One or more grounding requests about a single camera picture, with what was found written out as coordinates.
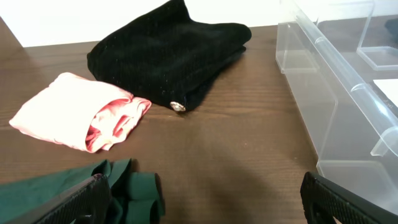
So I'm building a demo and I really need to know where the clear plastic storage bin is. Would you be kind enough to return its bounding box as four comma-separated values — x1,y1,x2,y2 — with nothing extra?
275,0,397,213

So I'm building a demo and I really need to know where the pink garment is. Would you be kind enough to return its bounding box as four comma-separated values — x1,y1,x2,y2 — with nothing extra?
9,72,152,153

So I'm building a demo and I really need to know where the white label in bin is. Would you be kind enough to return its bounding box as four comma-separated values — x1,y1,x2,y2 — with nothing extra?
373,79,398,106

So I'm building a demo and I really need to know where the green folded garment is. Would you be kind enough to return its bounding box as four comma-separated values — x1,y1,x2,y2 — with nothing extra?
1,159,165,223

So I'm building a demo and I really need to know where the black knit garment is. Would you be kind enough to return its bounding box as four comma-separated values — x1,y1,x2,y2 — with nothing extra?
87,0,252,113

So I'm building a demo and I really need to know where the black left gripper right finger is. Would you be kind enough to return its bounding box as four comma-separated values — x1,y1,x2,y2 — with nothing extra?
300,172,397,224

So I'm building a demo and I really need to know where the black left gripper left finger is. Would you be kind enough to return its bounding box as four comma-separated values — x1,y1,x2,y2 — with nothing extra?
7,174,111,224

